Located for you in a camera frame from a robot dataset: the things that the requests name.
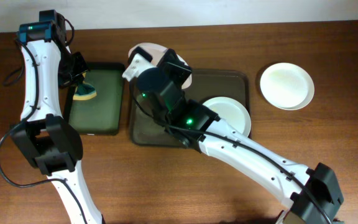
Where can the black water basin tray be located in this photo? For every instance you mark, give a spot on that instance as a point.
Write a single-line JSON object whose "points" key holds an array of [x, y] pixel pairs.
{"points": [[99, 115]]}

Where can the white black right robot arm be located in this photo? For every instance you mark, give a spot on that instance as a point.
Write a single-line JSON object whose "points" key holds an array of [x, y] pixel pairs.
{"points": [[309, 195]]}

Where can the dark brown serving tray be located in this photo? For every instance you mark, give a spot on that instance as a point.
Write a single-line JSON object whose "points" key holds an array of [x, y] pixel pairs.
{"points": [[205, 84]]}

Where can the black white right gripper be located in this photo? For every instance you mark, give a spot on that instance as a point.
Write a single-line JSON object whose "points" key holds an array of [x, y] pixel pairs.
{"points": [[171, 63]]}

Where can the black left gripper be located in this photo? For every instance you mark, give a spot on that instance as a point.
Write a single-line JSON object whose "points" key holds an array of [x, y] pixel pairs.
{"points": [[68, 83]]}

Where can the yellow green sponge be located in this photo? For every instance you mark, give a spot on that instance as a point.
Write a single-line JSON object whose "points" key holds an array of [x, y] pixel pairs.
{"points": [[84, 91]]}

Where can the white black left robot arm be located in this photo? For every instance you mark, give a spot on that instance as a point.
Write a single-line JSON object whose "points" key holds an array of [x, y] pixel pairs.
{"points": [[44, 137]]}

